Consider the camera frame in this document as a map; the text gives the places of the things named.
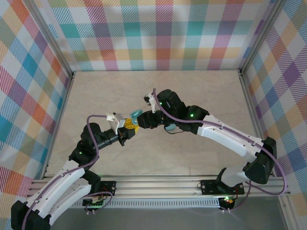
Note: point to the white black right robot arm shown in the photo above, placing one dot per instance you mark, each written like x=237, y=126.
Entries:
x=227, y=141

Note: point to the aluminium frame post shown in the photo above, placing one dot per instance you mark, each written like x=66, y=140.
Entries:
x=261, y=36
x=50, y=36

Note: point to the light blue earbud charging case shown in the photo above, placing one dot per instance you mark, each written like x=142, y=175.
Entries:
x=136, y=113

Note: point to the right controller circuit board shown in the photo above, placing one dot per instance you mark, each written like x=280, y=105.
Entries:
x=227, y=201

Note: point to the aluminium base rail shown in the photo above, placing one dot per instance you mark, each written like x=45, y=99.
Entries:
x=156, y=187

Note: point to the aluminium side rail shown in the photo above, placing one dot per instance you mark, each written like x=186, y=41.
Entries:
x=59, y=124
x=254, y=119

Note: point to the plaid checked backdrop cloth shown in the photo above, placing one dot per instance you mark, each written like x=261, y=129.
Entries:
x=287, y=95
x=153, y=36
x=19, y=95

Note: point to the controller circuit board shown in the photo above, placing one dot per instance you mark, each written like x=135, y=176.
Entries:
x=227, y=201
x=94, y=202

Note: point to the left controller circuit board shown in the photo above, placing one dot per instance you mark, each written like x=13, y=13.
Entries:
x=94, y=202

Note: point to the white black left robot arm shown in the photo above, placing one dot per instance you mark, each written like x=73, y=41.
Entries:
x=60, y=183

